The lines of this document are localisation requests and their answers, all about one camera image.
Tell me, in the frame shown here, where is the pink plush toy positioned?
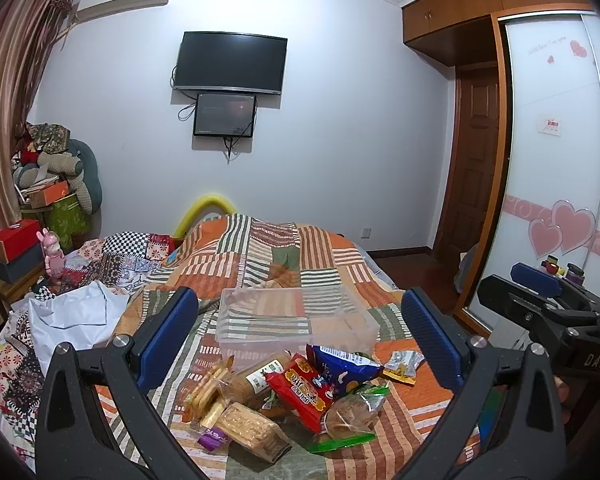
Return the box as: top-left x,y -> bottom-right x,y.
36,228 -> 65,280

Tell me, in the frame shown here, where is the white plastic bag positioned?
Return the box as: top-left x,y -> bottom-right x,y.
27,281 -> 130,375

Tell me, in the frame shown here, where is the clear pack of crackers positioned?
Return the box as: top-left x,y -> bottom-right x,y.
198,402 -> 292,464

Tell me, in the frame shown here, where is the orange striped patchwork quilt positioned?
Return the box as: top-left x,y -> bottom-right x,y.
102,214 -> 451,479

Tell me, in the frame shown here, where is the red snack packet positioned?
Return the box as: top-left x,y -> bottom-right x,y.
264,353 -> 334,434

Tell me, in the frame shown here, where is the small wall monitor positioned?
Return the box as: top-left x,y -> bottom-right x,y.
193,92 -> 257,139

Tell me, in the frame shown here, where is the pile of cushions and boxes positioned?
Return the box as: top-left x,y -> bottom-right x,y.
12,122 -> 102,252

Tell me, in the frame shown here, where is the brown roll with white label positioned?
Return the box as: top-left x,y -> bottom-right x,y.
224,351 -> 291,410

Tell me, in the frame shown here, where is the purple cracker pack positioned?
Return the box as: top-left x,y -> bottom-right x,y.
182,356 -> 234,452

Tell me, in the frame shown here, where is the small yellow green packet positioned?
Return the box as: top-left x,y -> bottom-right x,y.
381,350 -> 425,386

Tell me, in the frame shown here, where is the blue cookie packet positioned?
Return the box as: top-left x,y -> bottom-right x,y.
306,344 -> 382,399

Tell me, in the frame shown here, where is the checkered patchwork blanket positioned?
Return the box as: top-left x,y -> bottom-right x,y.
0,232 -> 176,467

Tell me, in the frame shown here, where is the clear plastic storage bin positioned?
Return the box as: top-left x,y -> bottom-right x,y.
215,285 -> 380,367

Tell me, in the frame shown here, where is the large wall television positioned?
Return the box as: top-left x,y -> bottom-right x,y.
172,32 -> 288,94

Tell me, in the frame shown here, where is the striped red curtain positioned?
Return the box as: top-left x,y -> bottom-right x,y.
0,0 -> 73,231

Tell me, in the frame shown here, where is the green-edged clear snack bag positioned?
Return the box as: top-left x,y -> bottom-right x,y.
306,382 -> 390,454

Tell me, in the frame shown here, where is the brown wooden door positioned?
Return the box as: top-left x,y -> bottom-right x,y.
434,63 -> 500,270

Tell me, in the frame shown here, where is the wooden wardrobe with sliding doors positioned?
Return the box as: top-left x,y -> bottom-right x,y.
400,0 -> 600,346

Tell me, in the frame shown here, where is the red gift box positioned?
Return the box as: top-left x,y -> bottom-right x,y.
0,219 -> 42,263

